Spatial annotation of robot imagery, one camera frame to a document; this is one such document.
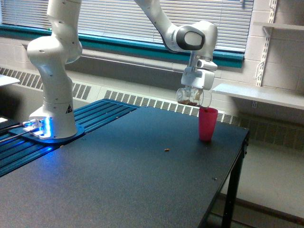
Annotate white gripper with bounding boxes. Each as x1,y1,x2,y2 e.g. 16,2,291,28
181,52,218,100

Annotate clear plastic cup with nuts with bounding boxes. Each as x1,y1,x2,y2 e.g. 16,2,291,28
175,86,212,108

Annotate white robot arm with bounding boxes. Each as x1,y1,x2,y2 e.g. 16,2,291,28
24,0,218,141

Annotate pink plastic cup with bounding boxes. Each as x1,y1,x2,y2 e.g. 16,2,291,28
199,107,218,142

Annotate white window blinds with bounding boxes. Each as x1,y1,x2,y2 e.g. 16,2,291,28
0,0,254,52

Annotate black table leg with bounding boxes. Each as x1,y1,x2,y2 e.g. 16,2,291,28
221,132,250,228

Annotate white tabletop at left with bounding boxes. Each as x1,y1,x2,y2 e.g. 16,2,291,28
0,75,20,86

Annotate white upper wall shelf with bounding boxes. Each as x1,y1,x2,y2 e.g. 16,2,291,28
254,22,304,31

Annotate white wall shelf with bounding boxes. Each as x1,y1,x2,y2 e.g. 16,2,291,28
213,83,304,110
254,22,304,31

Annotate white lower wall shelf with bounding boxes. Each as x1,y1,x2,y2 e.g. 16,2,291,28
213,83,304,110

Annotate white shelf rail bracket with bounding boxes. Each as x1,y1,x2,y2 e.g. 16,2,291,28
255,0,277,87

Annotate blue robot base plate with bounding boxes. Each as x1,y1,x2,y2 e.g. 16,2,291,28
1,124,85,145

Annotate black cable lower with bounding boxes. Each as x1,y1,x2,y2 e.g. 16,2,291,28
0,129,36,143

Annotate black cable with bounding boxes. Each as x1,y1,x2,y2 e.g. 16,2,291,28
0,129,36,143
0,122,31,131

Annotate black cable upper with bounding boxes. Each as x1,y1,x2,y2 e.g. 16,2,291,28
0,122,31,131

